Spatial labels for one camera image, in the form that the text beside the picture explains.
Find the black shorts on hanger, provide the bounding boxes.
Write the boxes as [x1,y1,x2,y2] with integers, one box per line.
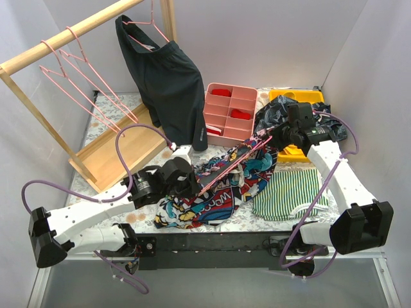
[115,15,208,151]

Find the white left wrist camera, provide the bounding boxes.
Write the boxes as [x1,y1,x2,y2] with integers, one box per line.
[170,145,192,164]

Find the green white striped shorts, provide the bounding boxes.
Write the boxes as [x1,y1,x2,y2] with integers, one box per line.
[252,169,322,221]

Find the red sock upper compartment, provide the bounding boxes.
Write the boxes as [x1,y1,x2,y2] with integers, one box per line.
[211,89,232,97]

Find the red sock middle compartment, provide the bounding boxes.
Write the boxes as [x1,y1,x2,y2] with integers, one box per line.
[231,109,251,121]

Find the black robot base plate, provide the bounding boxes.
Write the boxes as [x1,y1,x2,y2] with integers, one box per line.
[100,233,331,278]

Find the yellow plastic tray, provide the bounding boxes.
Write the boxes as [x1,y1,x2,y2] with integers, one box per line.
[269,89,324,163]

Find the colourful comic print shorts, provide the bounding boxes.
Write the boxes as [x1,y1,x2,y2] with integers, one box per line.
[153,141,278,229]

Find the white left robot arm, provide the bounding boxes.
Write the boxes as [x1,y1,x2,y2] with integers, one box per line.
[28,155,200,268]

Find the red white sock lower compartment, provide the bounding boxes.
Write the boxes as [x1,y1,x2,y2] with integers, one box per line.
[206,124,222,136]

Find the pink divided organizer box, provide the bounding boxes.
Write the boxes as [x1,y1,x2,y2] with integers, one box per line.
[204,83,258,148]

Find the dark patterned shorts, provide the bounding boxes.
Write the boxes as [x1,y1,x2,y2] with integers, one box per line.
[253,95,347,141]

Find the floral table mat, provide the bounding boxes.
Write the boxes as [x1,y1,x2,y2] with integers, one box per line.
[60,86,351,235]

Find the wooden clothes rack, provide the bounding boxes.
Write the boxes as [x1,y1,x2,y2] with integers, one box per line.
[1,1,167,193]

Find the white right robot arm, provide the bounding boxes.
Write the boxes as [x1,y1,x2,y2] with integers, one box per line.
[268,103,394,255]

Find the pink wire hanger with shorts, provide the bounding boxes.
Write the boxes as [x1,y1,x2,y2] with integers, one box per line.
[121,0,172,52]

